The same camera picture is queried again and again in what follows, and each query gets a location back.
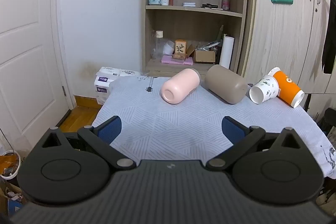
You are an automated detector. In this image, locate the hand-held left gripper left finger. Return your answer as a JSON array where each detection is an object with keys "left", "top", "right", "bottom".
[{"left": 35, "top": 116, "right": 137, "bottom": 173}]

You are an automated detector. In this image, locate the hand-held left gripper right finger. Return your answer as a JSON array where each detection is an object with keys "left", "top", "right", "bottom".
[{"left": 205, "top": 116, "right": 306, "bottom": 173}]

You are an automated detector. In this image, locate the taupe cup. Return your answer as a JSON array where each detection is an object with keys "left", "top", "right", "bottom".
[{"left": 204, "top": 64, "right": 248, "bottom": 105}]

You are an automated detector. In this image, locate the white printed paper cup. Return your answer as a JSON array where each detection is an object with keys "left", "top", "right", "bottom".
[{"left": 249, "top": 75, "right": 279, "bottom": 104}]

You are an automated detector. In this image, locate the pink cup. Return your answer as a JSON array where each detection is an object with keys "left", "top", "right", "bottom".
[{"left": 160, "top": 68, "right": 201, "bottom": 105}]

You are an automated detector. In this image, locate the orange paper cup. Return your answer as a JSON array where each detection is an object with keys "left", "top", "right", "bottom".
[{"left": 267, "top": 67, "right": 305, "bottom": 108}]

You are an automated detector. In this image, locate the white plastic cup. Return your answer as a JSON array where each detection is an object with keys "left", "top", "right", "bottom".
[{"left": 163, "top": 41, "right": 175, "bottom": 55}]

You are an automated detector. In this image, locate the purple label tissue pack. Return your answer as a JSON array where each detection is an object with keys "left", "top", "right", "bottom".
[
  {"left": 95, "top": 86, "right": 112, "bottom": 105},
  {"left": 94, "top": 75, "right": 116, "bottom": 88}
]

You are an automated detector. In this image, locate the white tissue pack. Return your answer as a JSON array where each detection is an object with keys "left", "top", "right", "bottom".
[
  {"left": 98, "top": 67, "right": 121, "bottom": 77},
  {"left": 119, "top": 69, "right": 142, "bottom": 77}
]

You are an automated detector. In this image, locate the grey patterned tablecloth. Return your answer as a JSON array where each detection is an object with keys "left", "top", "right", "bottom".
[{"left": 92, "top": 74, "right": 336, "bottom": 178}]

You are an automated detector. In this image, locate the white cylinder roll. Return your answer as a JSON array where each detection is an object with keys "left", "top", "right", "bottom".
[{"left": 219, "top": 36, "right": 235, "bottom": 69}]

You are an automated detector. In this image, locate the open cardboard box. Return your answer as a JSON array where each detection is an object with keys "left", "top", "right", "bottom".
[{"left": 186, "top": 44, "right": 216, "bottom": 63}]

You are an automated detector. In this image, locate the flat pink box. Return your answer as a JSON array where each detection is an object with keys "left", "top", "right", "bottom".
[{"left": 161, "top": 55, "right": 193, "bottom": 65}]

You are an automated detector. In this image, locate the clear plastic bottle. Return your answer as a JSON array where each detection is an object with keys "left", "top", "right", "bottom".
[{"left": 151, "top": 30, "right": 164, "bottom": 60}]

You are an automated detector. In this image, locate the flower printed box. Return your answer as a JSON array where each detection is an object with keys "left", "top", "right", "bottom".
[{"left": 173, "top": 40, "right": 188, "bottom": 60}]

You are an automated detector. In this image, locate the wooden wardrobe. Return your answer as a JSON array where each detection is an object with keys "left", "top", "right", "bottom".
[{"left": 240, "top": 0, "right": 336, "bottom": 94}]

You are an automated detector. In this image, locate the black chair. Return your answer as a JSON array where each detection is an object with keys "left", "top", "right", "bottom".
[{"left": 304, "top": 94, "right": 336, "bottom": 136}]

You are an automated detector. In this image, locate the wooden shelf unit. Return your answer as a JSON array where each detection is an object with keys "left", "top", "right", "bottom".
[{"left": 142, "top": 0, "right": 250, "bottom": 77}]

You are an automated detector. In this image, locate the white door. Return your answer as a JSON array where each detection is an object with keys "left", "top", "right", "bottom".
[{"left": 0, "top": 0, "right": 74, "bottom": 153}]

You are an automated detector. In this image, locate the cardboard box with clutter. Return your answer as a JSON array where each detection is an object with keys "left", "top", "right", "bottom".
[{"left": 0, "top": 179, "right": 27, "bottom": 217}]

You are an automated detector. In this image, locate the black hanging strap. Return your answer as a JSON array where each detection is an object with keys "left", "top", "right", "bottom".
[{"left": 322, "top": 0, "right": 336, "bottom": 74}]

